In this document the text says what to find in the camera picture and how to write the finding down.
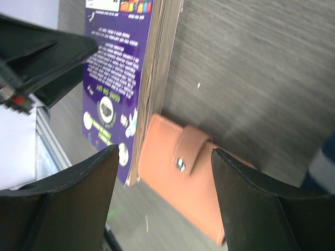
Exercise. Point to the brown leather wallet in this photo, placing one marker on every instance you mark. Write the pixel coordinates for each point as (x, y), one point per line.
(175, 162)

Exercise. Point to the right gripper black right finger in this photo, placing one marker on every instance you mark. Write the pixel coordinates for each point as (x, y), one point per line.
(262, 213)

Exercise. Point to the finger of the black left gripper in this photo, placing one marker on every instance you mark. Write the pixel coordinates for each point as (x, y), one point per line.
(38, 63)

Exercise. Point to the purple paperback book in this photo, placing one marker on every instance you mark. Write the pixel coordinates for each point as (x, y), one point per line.
(124, 81)

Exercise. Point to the blue student backpack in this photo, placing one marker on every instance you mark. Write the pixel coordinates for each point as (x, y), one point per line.
(319, 177)

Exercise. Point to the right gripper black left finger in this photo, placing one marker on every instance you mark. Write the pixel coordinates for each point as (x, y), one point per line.
(65, 211)

